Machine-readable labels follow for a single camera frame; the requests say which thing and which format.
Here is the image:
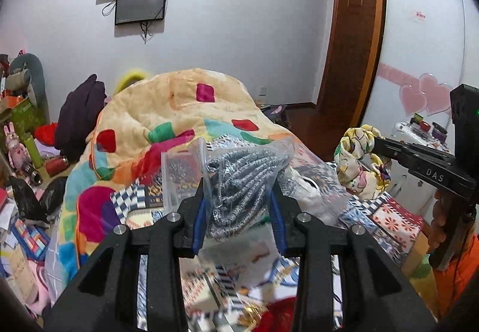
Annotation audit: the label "red cylinder can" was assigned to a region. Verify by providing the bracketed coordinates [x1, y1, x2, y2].
[45, 156, 70, 178]

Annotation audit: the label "yellow patterned cloth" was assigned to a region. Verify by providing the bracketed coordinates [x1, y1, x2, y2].
[334, 125, 392, 201]

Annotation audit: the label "pink bunny toy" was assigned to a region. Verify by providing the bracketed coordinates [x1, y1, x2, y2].
[3, 122, 30, 171]

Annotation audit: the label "brown wooden door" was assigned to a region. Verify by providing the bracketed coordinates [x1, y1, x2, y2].
[293, 0, 387, 165]

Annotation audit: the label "red cushion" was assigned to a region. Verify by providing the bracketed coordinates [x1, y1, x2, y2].
[34, 122, 60, 146]

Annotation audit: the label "black plastic bag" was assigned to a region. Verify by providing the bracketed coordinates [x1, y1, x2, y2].
[9, 175, 69, 225]

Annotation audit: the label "small black wall monitor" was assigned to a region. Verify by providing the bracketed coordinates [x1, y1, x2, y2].
[114, 0, 168, 26]

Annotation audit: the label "green bottle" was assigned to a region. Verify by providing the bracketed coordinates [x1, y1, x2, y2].
[19, 132, 43, 169]

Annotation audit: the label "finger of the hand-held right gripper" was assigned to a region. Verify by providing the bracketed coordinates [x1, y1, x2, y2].
[372, 135, 456, 172]

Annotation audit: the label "red cloth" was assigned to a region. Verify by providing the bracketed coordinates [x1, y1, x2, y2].
[257, 296, 301, 332]

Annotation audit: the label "white cabinet with jars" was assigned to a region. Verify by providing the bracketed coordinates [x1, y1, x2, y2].
[391, 113, 450, 153]

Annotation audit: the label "grey plush toy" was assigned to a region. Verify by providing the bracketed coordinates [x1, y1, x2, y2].
[7, 53, 48, 110]

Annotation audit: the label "clear bag with grey knit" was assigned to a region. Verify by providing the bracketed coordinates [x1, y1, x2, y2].
[161, 135, 353, 243]

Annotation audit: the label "black monitor cable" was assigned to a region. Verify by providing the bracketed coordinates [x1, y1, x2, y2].
[139, 19, 155, 44]

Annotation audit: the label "pink heart wall decals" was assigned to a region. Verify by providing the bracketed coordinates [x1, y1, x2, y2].
[398, 72, 454, 117]

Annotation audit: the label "colourful patchwork quilt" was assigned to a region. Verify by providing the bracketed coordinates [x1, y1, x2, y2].
[62, 68, 301, 282]

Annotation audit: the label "yellow fuzzy cloth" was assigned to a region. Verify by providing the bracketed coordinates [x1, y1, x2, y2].
[114, 69, 151, 94]

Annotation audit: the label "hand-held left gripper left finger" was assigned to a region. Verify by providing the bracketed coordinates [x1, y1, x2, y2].
[43, 178, 206, 332]

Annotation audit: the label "green cardboard box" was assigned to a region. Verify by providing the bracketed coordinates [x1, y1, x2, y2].
[0, 96, 45, 135]

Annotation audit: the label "patterned bed sheet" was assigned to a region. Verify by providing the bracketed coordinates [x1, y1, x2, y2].
[110, 145, 425, 332]

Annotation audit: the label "pink cloth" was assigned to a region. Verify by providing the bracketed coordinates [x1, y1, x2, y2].
[22, 265, 52, 318]

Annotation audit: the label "person's right forearm orange sleeve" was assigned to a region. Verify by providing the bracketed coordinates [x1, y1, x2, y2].
[433, 233, 479, 318]

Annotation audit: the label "person's right hand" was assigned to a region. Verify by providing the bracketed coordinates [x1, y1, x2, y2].
[428, 191, 448, 251]

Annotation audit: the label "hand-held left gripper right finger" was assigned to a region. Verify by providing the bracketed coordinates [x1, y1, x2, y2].
[267, 185, 441, 332]

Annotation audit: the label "dark purple jacket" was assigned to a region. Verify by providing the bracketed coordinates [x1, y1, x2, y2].
[54, 74, 109, 163]

